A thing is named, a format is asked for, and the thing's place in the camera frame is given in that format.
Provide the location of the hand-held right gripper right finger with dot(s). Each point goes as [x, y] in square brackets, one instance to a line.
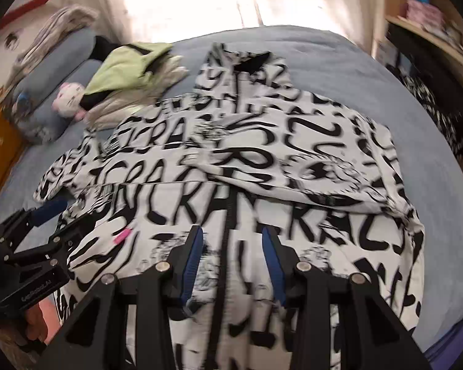
[274, 264]

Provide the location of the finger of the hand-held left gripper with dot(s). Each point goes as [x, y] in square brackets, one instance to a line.
[50, 252]
[52, 206]

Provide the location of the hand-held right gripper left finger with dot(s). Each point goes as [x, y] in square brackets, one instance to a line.
[191, 262]

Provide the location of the black and white printed jacket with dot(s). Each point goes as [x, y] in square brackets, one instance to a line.
[254, 142]

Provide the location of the person's left hand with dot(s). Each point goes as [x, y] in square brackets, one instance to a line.
[36, 322]

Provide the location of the orange wooden headboard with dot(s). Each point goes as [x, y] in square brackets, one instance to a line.
[0, 142]

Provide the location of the white and pink plush toy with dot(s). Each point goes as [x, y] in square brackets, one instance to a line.
[67, 98]

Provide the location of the green and cream folded jackets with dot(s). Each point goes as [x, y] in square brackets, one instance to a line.
[112, 110]

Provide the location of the light green folded jacket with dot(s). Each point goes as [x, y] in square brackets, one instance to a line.
[119, 69]

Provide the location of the black folded garment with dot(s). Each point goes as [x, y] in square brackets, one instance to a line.
[105, 48]

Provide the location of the striped folded blanket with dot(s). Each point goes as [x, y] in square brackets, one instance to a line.
[58, 23]

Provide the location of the bed with blue sheet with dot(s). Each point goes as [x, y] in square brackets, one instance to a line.
[332, 69]

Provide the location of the black and white patterned cloth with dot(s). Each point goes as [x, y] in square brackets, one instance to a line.
[436, 108]

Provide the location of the wooden shelf unit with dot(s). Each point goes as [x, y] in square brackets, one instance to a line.
[420, 32]

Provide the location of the stack of pink boxes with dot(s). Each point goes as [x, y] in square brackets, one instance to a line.
[424, 13]

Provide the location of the cartoon figure wall sticker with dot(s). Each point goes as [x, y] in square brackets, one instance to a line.
[11, 40]

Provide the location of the red wall shelf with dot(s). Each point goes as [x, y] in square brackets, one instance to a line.
[19, 13]

